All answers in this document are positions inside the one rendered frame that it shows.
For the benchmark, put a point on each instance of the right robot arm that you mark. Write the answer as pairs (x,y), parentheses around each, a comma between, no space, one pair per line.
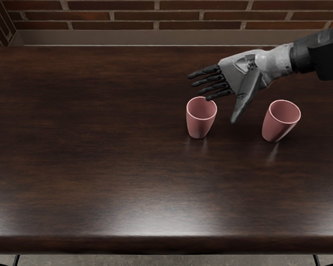
(319,55)

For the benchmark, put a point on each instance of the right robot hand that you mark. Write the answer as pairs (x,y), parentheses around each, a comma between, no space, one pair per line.
(238,66)

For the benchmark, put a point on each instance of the pink cup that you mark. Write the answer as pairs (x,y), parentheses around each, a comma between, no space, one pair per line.
(278,122)
(199,122)

